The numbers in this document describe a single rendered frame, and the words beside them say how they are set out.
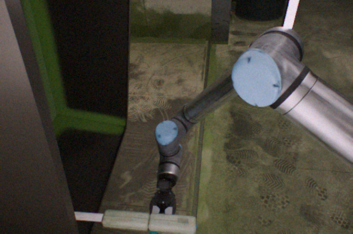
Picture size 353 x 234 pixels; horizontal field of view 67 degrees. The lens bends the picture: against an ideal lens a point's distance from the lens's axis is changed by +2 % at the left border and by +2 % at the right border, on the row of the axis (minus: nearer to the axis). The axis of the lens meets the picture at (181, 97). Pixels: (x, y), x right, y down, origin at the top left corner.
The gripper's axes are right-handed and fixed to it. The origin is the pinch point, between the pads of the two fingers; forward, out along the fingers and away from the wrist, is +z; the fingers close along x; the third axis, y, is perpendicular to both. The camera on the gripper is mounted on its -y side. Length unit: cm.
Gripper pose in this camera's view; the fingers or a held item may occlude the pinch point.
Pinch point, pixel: (159, 229)
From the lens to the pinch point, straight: 99.4
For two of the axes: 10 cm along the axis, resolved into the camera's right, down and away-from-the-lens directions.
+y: 0.1, 7.7, 6.4
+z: -0.8, 6.4, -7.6
